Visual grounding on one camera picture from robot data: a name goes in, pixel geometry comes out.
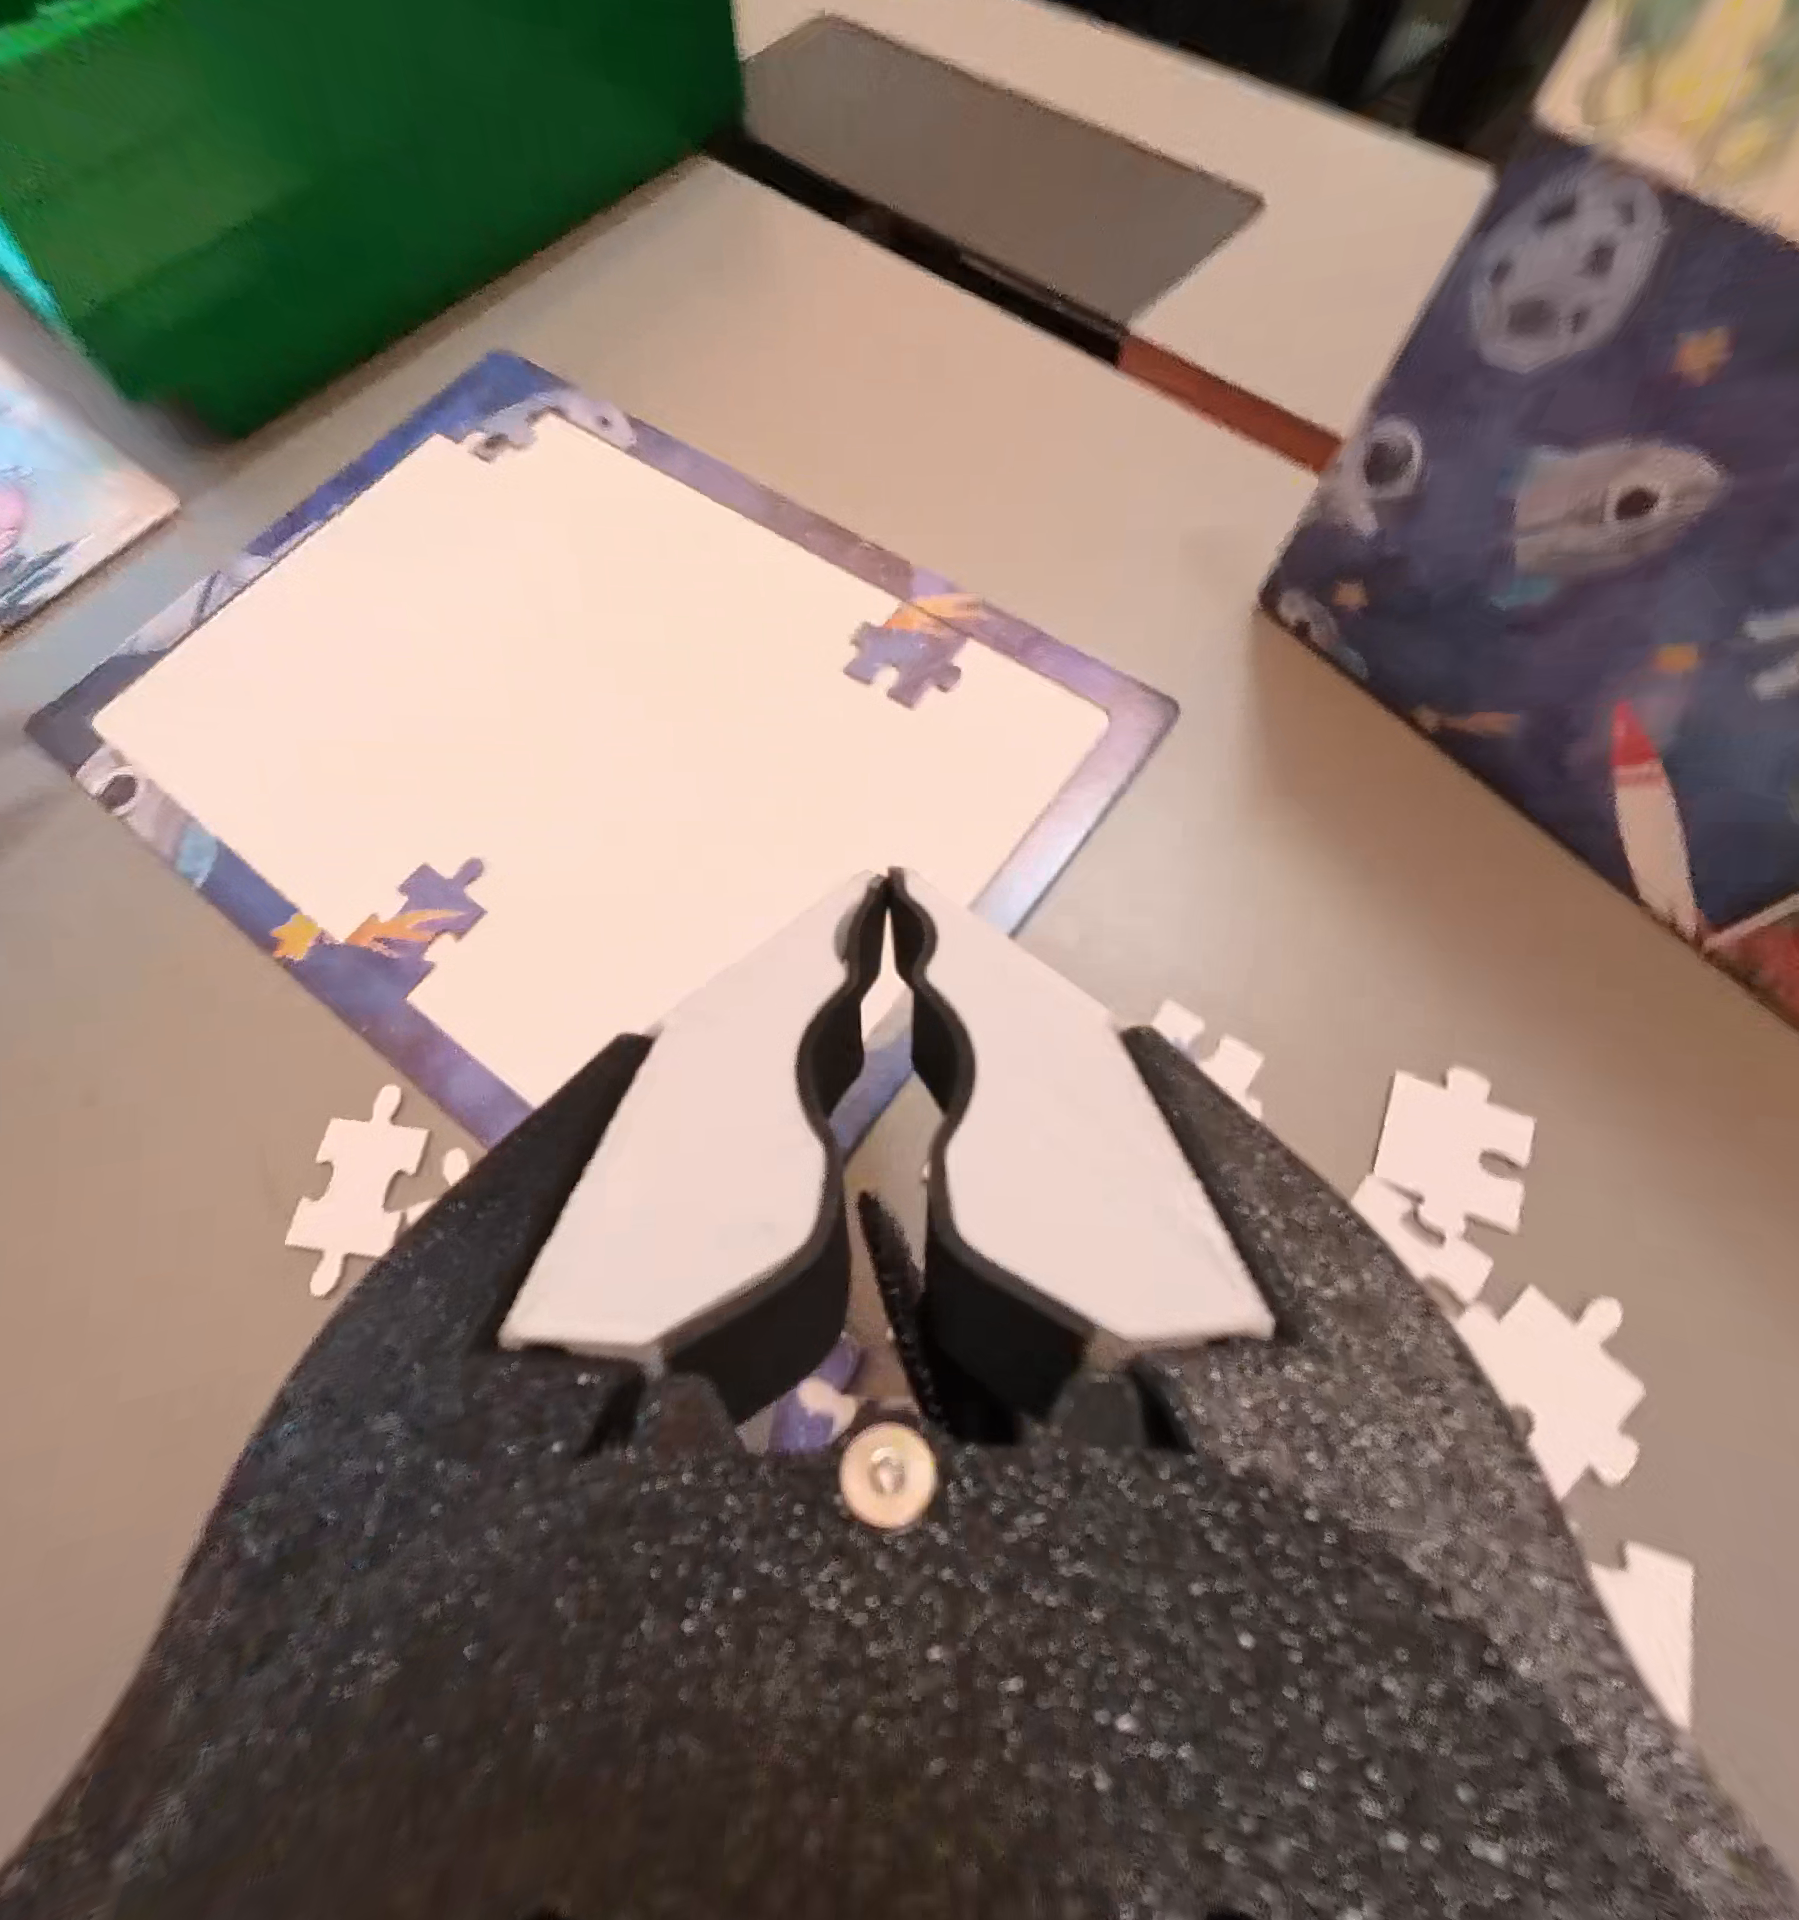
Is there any blue comet puzzle piece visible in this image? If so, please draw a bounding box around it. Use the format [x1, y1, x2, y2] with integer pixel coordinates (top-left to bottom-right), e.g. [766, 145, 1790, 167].
[343, 858, 489, 977]
[846, 592, 988, 707]

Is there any pile of jigsaw puzzle pieces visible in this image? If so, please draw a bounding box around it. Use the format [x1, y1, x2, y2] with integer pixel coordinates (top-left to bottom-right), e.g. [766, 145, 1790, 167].
[285, 995, 1696, 1734]

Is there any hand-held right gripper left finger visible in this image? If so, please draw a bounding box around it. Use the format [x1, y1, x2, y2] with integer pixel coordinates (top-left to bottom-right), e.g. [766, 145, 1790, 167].
[499, 870, 902, 1422]

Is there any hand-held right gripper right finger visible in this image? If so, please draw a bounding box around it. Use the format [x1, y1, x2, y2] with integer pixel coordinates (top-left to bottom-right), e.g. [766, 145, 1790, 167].
[894, 870, 1280, 1423]

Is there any dark grey desk flap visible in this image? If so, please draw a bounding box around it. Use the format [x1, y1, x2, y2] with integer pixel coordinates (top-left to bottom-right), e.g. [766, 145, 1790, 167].
[742, 13, 1264, 323]

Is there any green plastic bin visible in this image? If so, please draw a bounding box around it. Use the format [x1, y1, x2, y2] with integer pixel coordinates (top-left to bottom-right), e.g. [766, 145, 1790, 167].
[0, 0, 746, 442]

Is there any illustrated puzzle box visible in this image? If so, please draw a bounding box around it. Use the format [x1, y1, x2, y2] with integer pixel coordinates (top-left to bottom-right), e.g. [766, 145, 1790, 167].
[1260, 0, 1799, 1073]

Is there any blue grey puzzle piece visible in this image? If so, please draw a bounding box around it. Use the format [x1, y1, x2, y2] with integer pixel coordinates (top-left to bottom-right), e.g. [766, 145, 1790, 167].
[457, 392, 573, 463]

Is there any pink dinosaur puzzle board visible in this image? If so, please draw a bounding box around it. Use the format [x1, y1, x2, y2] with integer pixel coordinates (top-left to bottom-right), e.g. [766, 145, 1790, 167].
[0, 292, 183, 683]

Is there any blue framed puzzle board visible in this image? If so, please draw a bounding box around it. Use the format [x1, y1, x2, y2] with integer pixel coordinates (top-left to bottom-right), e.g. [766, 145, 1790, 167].
[27, 348, 1180, 1157]

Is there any grey desk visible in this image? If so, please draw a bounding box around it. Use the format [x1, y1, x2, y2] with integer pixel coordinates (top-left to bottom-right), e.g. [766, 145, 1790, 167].
[0, 150, 1799, 1742]

